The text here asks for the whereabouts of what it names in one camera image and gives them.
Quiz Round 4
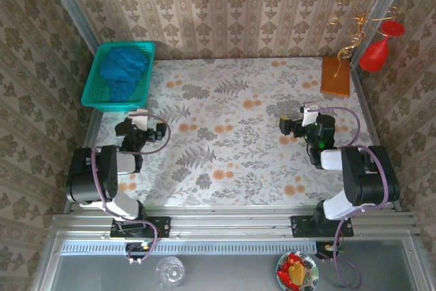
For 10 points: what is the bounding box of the blue t-shirt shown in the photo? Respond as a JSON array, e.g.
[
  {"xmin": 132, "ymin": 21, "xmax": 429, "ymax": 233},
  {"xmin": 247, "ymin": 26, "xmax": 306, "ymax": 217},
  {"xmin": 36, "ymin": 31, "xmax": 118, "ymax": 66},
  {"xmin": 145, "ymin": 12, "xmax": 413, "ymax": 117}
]
[{"xmin": 99, "ymin": 47, "xmax": 151, "ymax": 103}]

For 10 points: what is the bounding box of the brown wooden base block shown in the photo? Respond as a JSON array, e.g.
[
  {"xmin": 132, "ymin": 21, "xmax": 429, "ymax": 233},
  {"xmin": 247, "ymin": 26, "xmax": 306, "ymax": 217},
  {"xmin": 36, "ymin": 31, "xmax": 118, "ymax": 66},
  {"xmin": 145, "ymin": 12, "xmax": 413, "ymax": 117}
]
[{"xmin": 320, "ymin": 56, "xmax": 352, "ymax": 98}]

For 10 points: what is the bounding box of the teal plastic basket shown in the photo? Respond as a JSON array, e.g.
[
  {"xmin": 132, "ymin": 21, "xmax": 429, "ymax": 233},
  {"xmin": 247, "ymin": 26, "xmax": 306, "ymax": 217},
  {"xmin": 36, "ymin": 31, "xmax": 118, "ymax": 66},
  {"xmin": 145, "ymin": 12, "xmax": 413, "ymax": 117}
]
[{"xmin": 80, "ymin": 41, "xmax": 157, "ymax": 113}]

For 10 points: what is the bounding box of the floral tablecloth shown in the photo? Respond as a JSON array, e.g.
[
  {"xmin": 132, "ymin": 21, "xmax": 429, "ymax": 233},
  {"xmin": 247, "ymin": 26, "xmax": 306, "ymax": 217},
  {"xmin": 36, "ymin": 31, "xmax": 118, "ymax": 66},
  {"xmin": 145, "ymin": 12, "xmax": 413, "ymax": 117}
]
[{"xmin": 80, "ymin": 57, "xmax": 391, "ymax": 208}]

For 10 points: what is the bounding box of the red wine glass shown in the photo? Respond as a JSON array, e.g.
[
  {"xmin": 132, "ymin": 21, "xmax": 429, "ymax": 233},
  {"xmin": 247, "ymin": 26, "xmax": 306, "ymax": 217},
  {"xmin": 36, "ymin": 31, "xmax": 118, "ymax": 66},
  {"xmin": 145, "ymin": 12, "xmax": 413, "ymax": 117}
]
[{"xmin": 358, "ymin": 20, "xmax": 406, "ymax": 73}]

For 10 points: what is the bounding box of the black electronics box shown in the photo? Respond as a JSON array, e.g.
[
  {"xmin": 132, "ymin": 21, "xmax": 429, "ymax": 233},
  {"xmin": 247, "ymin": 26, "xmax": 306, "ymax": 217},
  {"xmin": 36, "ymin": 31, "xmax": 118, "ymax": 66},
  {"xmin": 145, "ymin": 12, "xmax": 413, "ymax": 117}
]
[
  {"xmin": 315, "ymin": 241, "xmax": 345, "ymax": 260},
  {"xmin": 125, "ymin": 241, "xmax": 155, "ymax": 260}
]

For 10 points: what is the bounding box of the clear drinking glass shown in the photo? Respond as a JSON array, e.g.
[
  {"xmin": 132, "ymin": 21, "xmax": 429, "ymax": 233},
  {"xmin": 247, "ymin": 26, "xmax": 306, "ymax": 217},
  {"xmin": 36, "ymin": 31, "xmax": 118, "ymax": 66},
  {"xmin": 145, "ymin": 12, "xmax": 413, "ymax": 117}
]
[{"xmin": 155, "ymin": 256, "xmax": 186, "ymax": 289}]

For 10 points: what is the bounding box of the yellow toy fruit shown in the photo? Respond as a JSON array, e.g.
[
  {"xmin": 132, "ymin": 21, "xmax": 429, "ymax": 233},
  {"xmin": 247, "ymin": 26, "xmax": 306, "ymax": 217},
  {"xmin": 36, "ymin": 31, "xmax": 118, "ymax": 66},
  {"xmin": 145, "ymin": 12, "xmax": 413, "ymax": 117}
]
[{"xmin": 288, "ymin": 260, "xmax": 306, "ymax": 286}]

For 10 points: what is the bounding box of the plate with red fruit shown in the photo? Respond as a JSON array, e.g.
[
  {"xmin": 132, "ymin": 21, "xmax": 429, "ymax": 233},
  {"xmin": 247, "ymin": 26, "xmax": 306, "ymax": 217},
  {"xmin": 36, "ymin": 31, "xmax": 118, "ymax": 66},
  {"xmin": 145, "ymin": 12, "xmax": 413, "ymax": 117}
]
[{"xmin": 275, "ymin": 250, "xmax": 320, "ymax": 291}]

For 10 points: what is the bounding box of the red toy food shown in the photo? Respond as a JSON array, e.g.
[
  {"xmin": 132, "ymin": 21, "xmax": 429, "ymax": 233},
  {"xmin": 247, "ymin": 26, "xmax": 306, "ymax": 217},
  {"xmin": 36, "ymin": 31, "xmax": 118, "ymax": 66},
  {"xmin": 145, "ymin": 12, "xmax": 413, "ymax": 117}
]
[{"xmin": 277, "ymin": 253, "xmax": 305, "ymax": 288}]

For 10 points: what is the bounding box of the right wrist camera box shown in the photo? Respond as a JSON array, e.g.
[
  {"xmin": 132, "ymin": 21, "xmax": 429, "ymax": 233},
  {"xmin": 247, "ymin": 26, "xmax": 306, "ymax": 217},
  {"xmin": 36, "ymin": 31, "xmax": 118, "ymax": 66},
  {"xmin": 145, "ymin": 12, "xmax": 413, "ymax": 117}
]
[{"xmin": 301, "ymin": 102, "xmax": 318, "ymax": 127}]

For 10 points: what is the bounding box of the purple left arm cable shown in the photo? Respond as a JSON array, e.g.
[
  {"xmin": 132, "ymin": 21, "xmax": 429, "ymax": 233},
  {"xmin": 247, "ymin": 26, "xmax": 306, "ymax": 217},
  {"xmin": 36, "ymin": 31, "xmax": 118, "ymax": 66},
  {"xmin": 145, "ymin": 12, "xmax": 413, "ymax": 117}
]
[{"xmin": 90, "ymin": 110, "xmax": 172, "ymax": 266}]

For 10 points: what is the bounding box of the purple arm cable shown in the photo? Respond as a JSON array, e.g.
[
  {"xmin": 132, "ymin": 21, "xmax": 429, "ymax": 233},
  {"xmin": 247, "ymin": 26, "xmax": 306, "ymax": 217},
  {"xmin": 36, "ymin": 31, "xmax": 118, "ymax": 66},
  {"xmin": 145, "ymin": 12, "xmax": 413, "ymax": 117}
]
[
  {"xmin": 315, "ymin": 106, "xmax": 391, "ymax": 290},
  {"xmin": 90, "ymin": 110, "xmax": 172, "ymax": 266}
]

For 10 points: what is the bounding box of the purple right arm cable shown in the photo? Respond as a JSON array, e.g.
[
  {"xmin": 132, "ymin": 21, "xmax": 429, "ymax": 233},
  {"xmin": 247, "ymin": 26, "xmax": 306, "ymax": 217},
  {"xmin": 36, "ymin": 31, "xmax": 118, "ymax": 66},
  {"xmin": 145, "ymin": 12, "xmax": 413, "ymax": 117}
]
[{"xmin": 315, "ymin": 106, "xmax": 391, "ymax": 290}]

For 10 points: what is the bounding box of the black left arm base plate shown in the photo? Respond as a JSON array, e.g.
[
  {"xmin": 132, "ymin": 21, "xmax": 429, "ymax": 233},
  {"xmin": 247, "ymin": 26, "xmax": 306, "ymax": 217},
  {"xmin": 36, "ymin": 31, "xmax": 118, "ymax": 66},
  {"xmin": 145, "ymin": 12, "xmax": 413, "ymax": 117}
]
[{"xmin": 110, "ymin": 215, "xmax": 171, "ymax": 239}]

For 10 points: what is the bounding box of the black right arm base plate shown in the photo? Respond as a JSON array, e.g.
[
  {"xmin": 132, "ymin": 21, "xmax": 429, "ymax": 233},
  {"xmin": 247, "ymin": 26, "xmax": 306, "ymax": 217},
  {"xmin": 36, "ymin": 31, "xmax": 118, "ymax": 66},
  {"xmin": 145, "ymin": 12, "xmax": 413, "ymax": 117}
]
[{"xmin": 290, "ymin": 215, "xmax": 354, "ymax": 239}]

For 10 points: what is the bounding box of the aluminium frame rail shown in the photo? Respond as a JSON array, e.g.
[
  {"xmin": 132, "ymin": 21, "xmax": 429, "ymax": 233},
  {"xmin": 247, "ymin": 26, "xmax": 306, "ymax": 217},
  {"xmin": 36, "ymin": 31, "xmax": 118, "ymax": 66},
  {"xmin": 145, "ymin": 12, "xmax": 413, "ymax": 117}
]
[{"xmin": 50, "ymin": 206, "xmax": 419, "ymax": 241}]

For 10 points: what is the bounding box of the gold wire stand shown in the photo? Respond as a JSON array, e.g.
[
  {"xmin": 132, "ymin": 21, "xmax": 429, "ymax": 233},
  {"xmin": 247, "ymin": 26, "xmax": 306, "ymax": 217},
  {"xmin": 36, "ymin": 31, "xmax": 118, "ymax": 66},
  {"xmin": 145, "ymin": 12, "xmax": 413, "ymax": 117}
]
[{"xmin": 328, "ymin": 0, "xmax": 402, "ymax": 78}]

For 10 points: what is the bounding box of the grey slotted cable duct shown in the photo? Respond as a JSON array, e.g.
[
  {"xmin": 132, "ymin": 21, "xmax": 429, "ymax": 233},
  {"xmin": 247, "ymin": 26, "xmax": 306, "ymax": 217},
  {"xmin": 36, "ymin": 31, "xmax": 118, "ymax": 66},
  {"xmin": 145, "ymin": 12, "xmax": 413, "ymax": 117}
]
[{"xmin": 59, "ymin": 240, "xmax": 318, "ymax": 255}]

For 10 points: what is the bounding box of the aluminium corner post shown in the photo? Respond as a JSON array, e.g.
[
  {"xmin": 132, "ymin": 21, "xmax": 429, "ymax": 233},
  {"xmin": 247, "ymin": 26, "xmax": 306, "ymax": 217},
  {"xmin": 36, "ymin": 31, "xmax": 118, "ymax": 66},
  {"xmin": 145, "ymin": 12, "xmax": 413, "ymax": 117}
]
[
  {"xmin": 37, "ymin": 0, "xmax": 100, "ymax": 56},
  {"xmin": 350, "ymin": 0, "xmax": 416, "ymax": 69}
]

